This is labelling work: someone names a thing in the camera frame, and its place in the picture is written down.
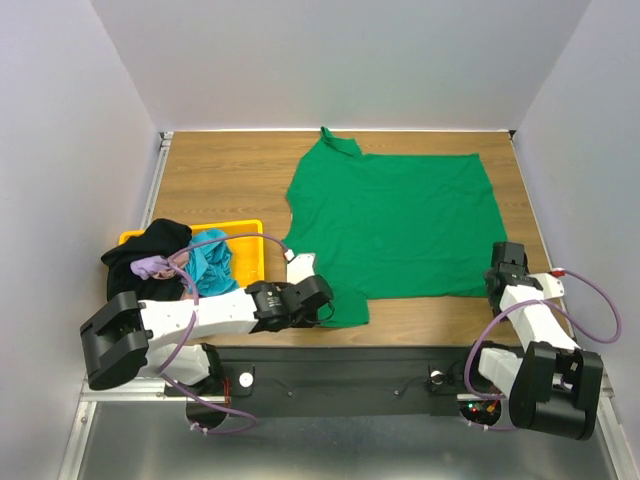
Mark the teal t shirt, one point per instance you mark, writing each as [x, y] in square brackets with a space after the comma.
[209, 267]

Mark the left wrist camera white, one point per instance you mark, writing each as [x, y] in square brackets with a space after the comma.
[299, 266]

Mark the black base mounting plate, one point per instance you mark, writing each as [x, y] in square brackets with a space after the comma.
[338, 381]

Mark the black t shirt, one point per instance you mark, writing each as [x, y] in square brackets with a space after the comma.
[161, 239]

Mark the pink t shirt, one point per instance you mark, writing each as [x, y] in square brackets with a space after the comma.
[174, 269]

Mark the yellow plastic tray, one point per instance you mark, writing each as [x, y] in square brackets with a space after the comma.
[243, 239]

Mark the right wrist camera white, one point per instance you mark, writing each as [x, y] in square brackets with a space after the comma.
[551, 286]

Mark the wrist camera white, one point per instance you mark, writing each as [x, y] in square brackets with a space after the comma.
[551, 286]
[299, 266]

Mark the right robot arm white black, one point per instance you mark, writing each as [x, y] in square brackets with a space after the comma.
[553, 387]

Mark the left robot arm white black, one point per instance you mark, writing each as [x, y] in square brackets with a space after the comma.
[129, 338]

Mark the green t shirt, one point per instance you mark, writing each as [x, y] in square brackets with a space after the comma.
[391, 226]

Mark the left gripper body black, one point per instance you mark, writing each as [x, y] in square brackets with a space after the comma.
[304, 320]

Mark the lilac t shirt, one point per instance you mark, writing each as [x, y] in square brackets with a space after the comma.
[154, 267]

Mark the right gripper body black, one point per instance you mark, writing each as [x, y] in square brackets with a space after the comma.
[507, 254]

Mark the left side aluminium rail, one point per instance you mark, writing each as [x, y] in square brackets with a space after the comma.
[166, 139]

